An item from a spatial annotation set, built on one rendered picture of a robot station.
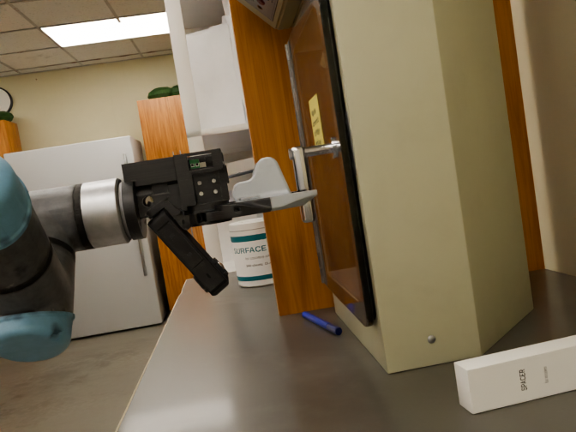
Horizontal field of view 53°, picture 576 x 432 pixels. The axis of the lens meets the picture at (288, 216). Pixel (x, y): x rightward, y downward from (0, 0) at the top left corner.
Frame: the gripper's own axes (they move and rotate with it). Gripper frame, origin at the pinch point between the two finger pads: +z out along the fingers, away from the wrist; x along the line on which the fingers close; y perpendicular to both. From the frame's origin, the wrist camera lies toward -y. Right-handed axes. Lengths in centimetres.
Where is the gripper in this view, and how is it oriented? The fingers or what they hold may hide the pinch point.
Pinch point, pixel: (303, 199)
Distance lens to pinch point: 68.0
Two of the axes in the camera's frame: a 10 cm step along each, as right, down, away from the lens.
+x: -1.0, -0.5, 9.9
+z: 9.8, -1.6, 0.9
